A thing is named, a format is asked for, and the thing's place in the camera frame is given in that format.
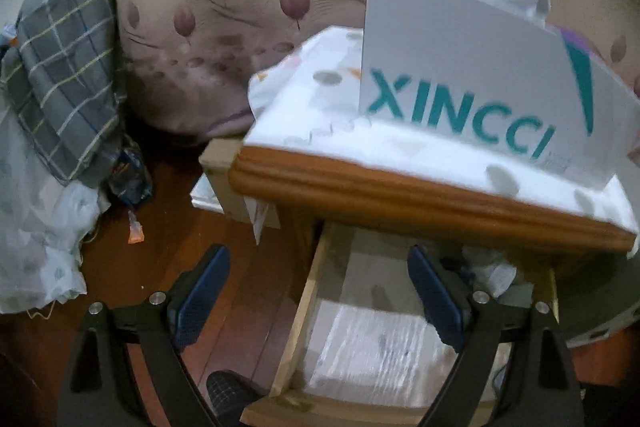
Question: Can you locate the grey plaid cloth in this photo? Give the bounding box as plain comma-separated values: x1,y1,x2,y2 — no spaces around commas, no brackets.
0,0,129,188

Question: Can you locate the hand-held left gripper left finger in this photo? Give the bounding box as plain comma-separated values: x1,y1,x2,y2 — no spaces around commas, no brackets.
57,244,233,427

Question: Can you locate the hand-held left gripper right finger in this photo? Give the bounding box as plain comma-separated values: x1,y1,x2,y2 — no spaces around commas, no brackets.
406,244,587,427

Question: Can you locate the dark checked slipper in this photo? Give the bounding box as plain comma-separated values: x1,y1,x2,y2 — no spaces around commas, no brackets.
206,369,252,427

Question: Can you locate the wooden drawer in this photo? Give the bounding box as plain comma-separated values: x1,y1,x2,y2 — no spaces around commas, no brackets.
240,222,562,427

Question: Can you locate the white shoe box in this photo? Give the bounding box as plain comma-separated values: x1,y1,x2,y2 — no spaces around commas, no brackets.
357,0,640,191

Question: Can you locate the grey round container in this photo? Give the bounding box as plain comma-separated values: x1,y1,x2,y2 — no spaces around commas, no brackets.
559,252,640,349

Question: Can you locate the plain beige cardboard box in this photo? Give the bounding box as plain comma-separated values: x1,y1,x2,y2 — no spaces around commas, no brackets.
190,138,282,246

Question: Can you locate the blue snack packet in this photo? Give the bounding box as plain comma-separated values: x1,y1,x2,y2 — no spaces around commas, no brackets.
106,147,154,208

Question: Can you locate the white floral cloth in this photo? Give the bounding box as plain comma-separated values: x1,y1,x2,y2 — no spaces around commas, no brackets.
0,107,114,316

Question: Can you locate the white sock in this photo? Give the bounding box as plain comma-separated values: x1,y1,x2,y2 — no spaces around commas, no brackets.
470,252,519,299

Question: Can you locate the small orange wrapper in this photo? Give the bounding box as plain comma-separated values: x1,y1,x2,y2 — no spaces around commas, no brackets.
127,209,147,244

